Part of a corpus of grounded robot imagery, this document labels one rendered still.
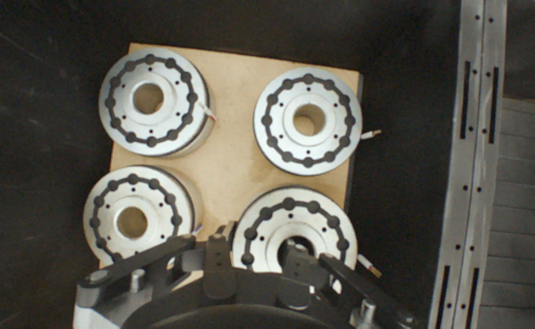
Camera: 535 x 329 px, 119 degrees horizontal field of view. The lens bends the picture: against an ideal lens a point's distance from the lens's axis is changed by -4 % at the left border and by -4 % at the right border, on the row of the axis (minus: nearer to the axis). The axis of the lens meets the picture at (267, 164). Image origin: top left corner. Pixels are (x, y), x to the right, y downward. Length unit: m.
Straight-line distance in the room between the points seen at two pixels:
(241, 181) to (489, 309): 0.34
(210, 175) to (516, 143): 0.37
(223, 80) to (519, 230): 0.40
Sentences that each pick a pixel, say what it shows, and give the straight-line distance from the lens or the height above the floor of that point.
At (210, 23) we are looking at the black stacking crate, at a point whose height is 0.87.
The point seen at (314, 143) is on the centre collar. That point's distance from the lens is 0.16.
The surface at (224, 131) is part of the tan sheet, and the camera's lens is 0.20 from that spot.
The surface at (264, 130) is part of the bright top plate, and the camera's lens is 0.16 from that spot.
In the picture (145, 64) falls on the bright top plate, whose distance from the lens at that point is 0.21.
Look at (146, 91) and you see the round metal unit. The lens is 0.21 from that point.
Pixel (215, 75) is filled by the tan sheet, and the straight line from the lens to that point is 0.22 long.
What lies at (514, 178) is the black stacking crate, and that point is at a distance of 0.36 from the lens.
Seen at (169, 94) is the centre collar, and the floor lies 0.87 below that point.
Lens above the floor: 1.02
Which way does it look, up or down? 89 degrees down
